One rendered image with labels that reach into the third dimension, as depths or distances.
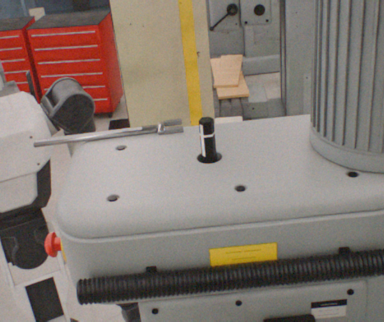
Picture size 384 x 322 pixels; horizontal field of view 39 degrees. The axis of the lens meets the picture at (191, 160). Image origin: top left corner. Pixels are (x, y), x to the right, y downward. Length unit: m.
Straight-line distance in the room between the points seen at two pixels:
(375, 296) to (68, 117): 0.92
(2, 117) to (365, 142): 0.94
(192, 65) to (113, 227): 1.90
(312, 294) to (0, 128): 0.89
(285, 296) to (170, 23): 1.85
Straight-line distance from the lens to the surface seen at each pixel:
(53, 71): 5.64
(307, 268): 0.72
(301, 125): 0.87
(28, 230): 1.57
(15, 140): 1.40
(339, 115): 0.73
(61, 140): 0.89
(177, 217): 0.69
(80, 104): 1.45
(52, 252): 0.87
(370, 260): 0.73
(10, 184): 1.46
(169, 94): 2.59
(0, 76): 1.41
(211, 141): 0.76
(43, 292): 1.68
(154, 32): 2.50
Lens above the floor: 2.27
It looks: 29 degrees down
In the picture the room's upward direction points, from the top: 6 degrees counter-clockwise
